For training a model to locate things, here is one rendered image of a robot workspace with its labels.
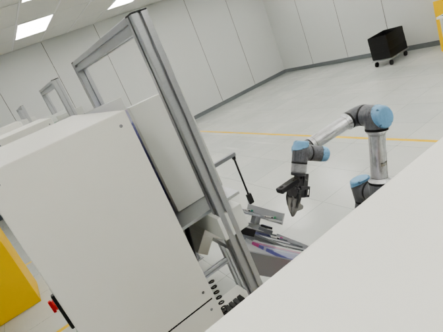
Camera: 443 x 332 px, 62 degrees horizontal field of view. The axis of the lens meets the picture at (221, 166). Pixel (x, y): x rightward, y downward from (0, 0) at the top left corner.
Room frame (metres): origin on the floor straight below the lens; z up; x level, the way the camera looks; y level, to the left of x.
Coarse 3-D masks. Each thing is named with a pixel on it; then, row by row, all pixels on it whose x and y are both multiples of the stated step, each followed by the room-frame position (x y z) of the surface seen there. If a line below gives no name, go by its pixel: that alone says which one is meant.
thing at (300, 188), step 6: (294, 174) 1.61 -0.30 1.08; (300, 174) 1.60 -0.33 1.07; (306, 174) 1.63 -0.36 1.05; (300, 180) 1.61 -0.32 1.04; (306, 180) 1.62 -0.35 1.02; (294, 186) 1.59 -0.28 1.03; (300, 186) 1.59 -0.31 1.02; (306, 186) 1.60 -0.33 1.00; (288, 192) 1.62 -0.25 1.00; (294, 192) 1.59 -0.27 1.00; (300, 192) 1.58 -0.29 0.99; (306, 192) 1.59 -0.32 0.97
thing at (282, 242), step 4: (260, 236) 1.59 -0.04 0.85; (264, 236) 1.59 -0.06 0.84; (268, 236) 1.62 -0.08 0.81; (268, 240) 1.53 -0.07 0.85; (272, 240) 1.51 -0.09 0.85; (276, 240) 1.54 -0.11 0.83; (280, 240) 1.62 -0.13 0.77; (284, 240) 1.66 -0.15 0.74; (276, 244) 1.48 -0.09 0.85; (280, 244) 1.46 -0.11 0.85; (284, 244) 1.49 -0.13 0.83; (288, 244) 1.54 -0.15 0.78; (292, 244) 1.57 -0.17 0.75; (296, 244) 1.58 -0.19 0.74; (292, 248) 1.41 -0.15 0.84; (296, 248) 1.45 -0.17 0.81; (300, 248) 1.51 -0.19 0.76
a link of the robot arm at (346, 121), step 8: (352, 112) 1.87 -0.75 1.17; (336, 120) 1.88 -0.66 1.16; (344, 120) 1.86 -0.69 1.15; (352, 120) 1.85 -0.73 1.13; (328, 128) 1.83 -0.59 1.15; (336, 128) 1.83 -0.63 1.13; (344, 128) 1.84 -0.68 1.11; (312, 136) 1.81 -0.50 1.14; (320, 136) 1.80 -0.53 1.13; (328, 136) 1.81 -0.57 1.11; (312, 144) 1.78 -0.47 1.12; (320, 144) 1.79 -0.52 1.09
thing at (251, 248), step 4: (216, 240) 1.07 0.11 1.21; (220, 240) 1.06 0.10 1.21; (256, 240) 1.34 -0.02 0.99; (220, 244) 1.04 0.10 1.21; (224, 244) 1.02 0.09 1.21; (248, 244) 1.15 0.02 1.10; (252, 248) 1.08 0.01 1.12; (256, 248) 1.11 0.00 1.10; (260, 252) 1.04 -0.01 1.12; (264, 252) 1.07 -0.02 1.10; (268, 252) 1.09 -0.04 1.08
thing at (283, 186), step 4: (288, 180) 1.62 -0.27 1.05; (292, 180) 1.60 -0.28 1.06; (296, 180) 1.60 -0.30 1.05; (284, 184) 1.60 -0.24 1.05; (288, 184) 1.58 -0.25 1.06; (292, 184) 1.58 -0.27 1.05; (296, 184) 1.59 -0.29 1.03; (276, 188) 1.59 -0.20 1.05; (280, 188) 1.57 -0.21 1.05; (284, 188) 1.56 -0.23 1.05; (288, 188) 1.57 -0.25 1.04; (280, 192) 1.57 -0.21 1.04; (284, 192) 1.56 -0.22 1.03
